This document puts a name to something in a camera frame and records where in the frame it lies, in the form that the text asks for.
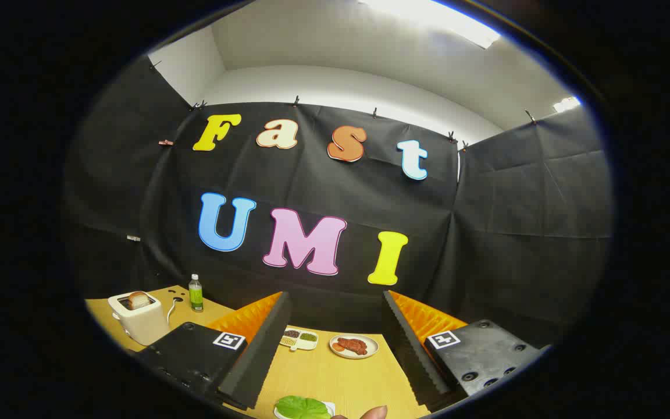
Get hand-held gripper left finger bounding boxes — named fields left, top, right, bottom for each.
left=135, top=291, right=293, bottom=411

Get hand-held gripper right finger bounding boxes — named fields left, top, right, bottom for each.
left=382, top=290, right=548, bottom=411

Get green lettuce leaf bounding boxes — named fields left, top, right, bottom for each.
left=276, top=396, right=332, bottom=419

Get white oval meat plate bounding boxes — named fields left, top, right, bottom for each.
left=329, top=334, right=380, bottom=360

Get white divided bean dish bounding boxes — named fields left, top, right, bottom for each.
left=280, top=329, right=319, bottom=352

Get reddish meat slices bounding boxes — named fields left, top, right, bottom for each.
left=337, top=337, right=369, bottom=356

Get white leaf-shaped plate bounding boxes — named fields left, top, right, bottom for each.
left=273, top=402, right=336, bottom=419

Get green label drink bottle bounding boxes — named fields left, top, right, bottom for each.
left=188, top=274, right=204, bottom=313

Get white toaster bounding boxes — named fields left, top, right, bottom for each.
left=108, top=291, right=171, bottom=346

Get black backdrop cloth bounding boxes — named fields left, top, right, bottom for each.
left=62, top=55, right=614, bottom=350

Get large ceiling light panel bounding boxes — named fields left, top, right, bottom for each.
left=358, top=0, right=501, bottom=49

